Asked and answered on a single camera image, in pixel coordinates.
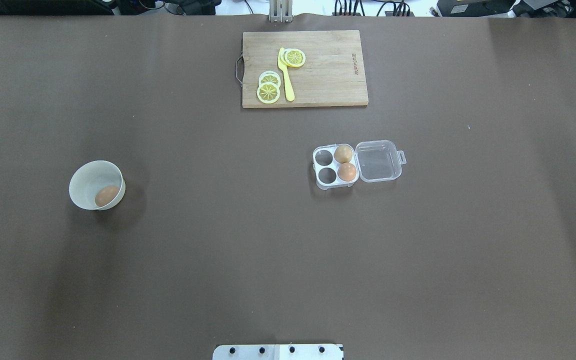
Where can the aluminium frame post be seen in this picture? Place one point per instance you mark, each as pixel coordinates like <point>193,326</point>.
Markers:
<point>280,11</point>

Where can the lemon slice on knife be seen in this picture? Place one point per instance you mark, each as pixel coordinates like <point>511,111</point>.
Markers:
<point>294,57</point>

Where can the lemon slice behind front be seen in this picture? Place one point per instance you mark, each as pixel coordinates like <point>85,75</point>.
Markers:
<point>270,77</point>

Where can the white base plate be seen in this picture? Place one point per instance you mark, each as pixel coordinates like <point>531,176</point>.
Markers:
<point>290,351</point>

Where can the clear plastic egg box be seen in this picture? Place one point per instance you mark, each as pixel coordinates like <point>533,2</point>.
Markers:
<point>375,160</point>

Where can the lemon slice under top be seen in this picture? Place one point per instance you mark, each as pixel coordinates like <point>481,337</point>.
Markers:
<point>281,57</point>

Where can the brown egg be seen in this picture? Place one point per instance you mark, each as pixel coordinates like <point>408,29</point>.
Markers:
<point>343,154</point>
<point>106,195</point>
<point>347,172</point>

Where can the yellow plastic knife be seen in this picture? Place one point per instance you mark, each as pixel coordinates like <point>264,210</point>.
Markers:
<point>288,88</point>

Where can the white bowl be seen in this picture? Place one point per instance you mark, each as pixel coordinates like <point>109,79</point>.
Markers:
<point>90,178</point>

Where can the wooden cutting board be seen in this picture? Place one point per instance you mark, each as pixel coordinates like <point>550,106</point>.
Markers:
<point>333,74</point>

